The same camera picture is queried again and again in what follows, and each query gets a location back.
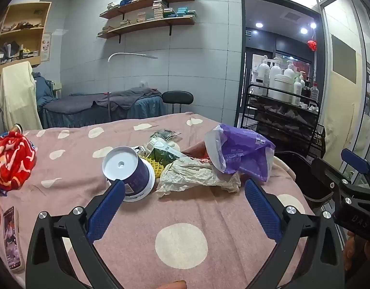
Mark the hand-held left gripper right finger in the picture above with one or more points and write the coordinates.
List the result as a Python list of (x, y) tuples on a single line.
[(263, 210)]

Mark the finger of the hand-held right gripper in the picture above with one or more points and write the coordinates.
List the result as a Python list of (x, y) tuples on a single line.
[(355, 160), (326, 171)]

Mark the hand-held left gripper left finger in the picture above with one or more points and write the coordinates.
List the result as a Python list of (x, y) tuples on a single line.
[(106, 207)]

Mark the black trash bin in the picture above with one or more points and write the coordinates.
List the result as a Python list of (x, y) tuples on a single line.
[(305, 180)]

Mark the white and purple paper tub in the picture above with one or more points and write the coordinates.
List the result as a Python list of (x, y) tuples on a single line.
[(136, 173)]

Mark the purple plastic bag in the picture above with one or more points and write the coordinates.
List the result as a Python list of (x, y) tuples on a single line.
[(245, 150)]

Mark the yellow foam fruit net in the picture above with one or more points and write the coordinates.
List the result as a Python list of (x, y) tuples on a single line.
[(157, 168)]

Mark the green drink carton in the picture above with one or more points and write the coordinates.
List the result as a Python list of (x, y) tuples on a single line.
[(165, 155)]

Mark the white paper wrapper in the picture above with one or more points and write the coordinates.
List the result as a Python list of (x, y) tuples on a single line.
[(188, 174)]

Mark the person's right hand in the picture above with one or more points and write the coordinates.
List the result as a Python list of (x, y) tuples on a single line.
[(353, 253)]

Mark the person's left hand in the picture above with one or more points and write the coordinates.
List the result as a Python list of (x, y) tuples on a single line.
[(173, 285)]

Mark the pink polka-dot blanket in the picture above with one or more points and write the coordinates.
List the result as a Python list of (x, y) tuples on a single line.
[(179, 210)]

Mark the clear red-capped plastic bottle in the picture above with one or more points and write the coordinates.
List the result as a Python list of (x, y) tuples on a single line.
[(314, 91)]

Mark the dark brown bottle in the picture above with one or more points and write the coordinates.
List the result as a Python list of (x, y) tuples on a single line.
[(305, 93)]

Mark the wide white jar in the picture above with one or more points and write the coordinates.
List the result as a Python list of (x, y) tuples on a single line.
[(281, 87)]

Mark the smartphone in pale case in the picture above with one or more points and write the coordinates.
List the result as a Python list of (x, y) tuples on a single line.
[(12, 240)]

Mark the grey-covered massage bed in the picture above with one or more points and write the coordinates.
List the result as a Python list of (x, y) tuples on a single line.
[(82, 108)]

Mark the red patterned cloth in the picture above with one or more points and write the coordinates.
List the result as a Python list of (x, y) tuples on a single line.
[(10, 159)]

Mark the cluster of white pump bottles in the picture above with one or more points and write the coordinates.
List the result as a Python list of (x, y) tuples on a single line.
[(275, 72)]

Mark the red hanging ornament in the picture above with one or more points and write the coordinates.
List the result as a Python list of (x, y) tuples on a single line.
[(312, 45)]

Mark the black round stool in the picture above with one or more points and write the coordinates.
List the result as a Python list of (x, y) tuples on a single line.
[(177, 97)]

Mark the blue jacket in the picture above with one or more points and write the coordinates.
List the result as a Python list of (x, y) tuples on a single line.
[(43, 90)]

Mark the cream hanging cloth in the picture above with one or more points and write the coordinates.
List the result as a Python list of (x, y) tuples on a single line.
[(19, 96)]

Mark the white arc floor lamp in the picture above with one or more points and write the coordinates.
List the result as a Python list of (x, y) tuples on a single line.
[(130, 54)]

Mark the open wooden cabinet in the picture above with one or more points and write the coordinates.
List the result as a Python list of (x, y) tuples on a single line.
[(45, 15)]

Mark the rows of small boxes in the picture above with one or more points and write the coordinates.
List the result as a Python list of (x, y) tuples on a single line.
[(161, 7)]

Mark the wall poster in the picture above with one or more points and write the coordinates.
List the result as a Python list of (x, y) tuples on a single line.
[(46, 46)]

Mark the wooden wall shelf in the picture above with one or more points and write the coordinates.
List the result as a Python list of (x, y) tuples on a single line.
[(142, 4), (142, 27)]

